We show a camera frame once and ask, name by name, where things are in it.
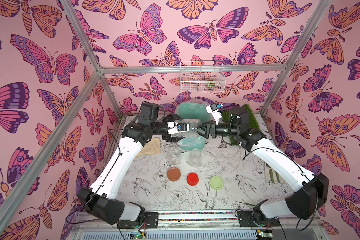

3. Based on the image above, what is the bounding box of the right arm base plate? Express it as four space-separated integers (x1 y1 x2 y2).
235 210 281 228

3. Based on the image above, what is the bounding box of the green lid peanut jar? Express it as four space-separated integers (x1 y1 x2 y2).
174 119 201 138

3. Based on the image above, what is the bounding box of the red lid peanut jar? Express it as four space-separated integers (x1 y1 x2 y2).
189 149 202 168

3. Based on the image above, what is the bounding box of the brown jar lid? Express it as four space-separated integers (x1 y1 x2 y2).
167 167 181 182

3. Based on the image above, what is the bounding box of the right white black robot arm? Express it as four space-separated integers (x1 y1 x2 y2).
198 104 329 222

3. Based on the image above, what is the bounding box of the green object in basket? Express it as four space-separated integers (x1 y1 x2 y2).
205 80 216 91

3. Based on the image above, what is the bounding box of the red jar lid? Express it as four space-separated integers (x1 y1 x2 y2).
187 173 199 186

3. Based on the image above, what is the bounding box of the clear plastic bin liner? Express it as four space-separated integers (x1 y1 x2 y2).
175 99 214 151

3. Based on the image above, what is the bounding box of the left beige cloth glove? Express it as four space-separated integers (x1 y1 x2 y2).
136 138 161 158

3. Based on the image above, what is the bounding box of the green artificial grass mat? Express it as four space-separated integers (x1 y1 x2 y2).
221 103 261 146

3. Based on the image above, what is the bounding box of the mint green trash bin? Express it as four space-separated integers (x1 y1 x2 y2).
175 102 213 151

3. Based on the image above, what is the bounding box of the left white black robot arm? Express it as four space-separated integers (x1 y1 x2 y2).
78 102 192 226

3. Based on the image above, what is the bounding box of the light green jar lid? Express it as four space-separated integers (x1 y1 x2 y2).
209 176 224 191

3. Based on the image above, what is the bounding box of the peanut jar clear plastic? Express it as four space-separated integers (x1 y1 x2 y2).
167 147 181 166

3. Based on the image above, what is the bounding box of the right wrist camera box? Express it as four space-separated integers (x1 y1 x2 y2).
206 103 223 124

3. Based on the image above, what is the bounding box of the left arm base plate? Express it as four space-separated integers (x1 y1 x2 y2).
118 212 159 229

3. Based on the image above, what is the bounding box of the white wire wall basket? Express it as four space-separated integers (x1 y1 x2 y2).
179 65 226 94

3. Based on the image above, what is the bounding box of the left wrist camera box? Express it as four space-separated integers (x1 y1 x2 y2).
167 122 190 135

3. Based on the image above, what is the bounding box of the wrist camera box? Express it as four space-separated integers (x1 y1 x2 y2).
167 122 190 135
206 103 223 124

